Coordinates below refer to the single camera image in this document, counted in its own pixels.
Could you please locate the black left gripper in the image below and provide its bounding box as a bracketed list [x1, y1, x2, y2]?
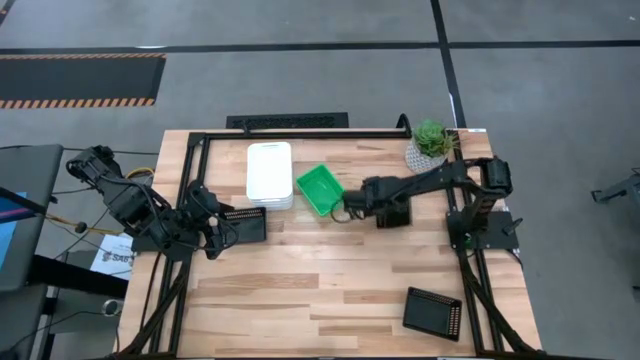
[187, 182, 240, 260]

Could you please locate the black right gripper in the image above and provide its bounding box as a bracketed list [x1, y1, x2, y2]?
[330, 175, 389, 224]

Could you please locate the black plastic basket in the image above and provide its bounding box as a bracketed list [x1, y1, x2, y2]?
[402, 286, 464, 343]
[222, 206, 268, 245]
[375, 197, 413, 230]

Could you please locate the green plastic basket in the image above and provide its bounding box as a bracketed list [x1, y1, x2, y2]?
[295, 163, 346, 217]

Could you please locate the white triangle-patterned plant pot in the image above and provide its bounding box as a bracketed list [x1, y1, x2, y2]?
[403, 139, 449, 175]

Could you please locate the black perforated panel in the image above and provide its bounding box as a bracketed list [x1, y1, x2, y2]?
[225, 112, 350, 131]

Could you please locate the green artificial plant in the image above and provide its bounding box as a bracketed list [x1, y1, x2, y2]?
[413, 118, 459, 159]

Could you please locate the printed white paper sheet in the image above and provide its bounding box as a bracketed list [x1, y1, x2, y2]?
[89, 233, 136, 281]

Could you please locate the black hazard-striped floor mat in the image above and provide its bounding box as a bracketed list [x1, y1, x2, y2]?
[0, 53, 167, 110]

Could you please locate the blue flat item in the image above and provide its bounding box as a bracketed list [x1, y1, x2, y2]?
[0, 192, 29, 266]

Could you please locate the dark chair base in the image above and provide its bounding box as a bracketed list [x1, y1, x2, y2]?
[591, 168, 640, 206]

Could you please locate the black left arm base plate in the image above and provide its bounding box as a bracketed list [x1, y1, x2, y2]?
[130, 232, 201, 261]

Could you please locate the black aluminium table frame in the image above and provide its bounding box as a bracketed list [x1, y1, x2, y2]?
[117, 127, 546, 360]

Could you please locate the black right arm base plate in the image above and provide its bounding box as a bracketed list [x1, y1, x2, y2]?
[446, 209, 520, 251]

